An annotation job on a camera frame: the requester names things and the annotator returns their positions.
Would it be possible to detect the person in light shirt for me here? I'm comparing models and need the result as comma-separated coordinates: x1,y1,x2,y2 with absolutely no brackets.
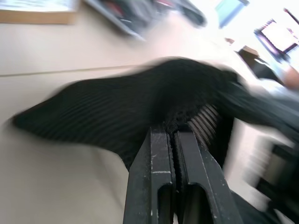
258,64,299,95

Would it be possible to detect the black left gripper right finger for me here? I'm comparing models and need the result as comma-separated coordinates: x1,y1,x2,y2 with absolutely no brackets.
174,130,244,224

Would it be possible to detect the black ribbed sock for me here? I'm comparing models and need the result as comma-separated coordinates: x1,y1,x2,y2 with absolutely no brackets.
13,57,246,171

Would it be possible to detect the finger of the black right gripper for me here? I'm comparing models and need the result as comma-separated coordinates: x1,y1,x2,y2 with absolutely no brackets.
188,82,299,143

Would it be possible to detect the black framed monitor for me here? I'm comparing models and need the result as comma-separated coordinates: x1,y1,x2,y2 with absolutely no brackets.
254,18,299,57

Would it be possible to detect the small brown box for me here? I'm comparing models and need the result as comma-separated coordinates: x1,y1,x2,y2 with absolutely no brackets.
237,45,260,59

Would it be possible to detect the brown cardboard box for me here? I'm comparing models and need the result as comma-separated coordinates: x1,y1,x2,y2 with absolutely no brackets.
0,0,77,25

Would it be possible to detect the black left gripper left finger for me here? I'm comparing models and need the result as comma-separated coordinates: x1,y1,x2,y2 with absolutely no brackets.
123,127,176,224

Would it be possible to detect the black chair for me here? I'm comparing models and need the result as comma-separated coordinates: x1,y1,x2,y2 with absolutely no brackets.
251,57,285,82

